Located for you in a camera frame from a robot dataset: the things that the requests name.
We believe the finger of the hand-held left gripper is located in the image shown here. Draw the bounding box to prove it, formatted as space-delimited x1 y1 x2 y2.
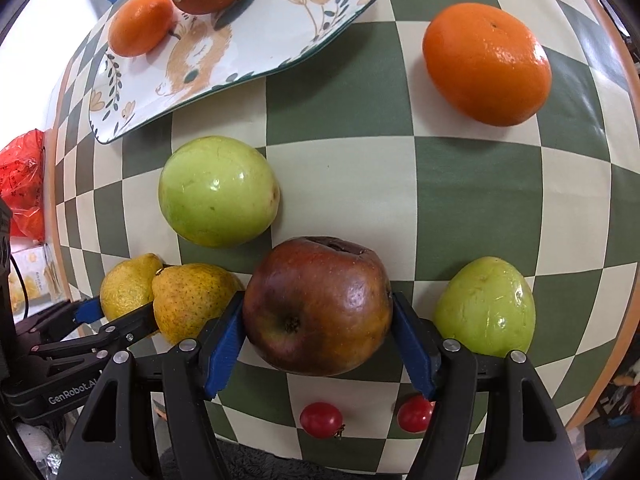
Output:
30 301 160 361
14 296 105 346

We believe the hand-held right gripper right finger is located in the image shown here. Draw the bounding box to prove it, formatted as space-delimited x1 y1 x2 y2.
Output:
391 291 585 480

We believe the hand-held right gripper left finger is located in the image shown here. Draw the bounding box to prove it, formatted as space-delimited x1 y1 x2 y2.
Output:
62 291 247 480

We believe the speckled yellow pear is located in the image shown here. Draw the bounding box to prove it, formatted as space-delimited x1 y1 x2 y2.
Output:
152 263 246 346

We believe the cherry tomato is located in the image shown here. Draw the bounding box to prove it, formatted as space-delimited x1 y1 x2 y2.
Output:
396 394 435 433
299 402 346 439

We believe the red-brown apple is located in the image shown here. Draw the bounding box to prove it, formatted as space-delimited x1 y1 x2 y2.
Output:
242 236 394 377

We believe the large green apple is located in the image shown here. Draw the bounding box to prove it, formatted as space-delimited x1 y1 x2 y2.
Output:
158 136 281 248

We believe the large orange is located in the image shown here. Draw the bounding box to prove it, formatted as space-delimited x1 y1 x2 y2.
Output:
422 2 553 127

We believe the floral white ceramic plate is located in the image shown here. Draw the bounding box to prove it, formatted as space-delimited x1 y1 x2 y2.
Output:
88 0 387 145

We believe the yellow printed snack package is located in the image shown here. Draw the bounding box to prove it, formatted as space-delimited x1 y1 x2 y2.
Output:
10 242 63 321

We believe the red plastic bag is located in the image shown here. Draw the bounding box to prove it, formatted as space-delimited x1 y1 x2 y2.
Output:
0 129 47 241

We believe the green white checkered tablecloth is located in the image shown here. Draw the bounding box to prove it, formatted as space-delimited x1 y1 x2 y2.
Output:
47 0 640 476

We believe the small orange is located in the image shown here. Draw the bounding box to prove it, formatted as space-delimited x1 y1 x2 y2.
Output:
108 0 177 58

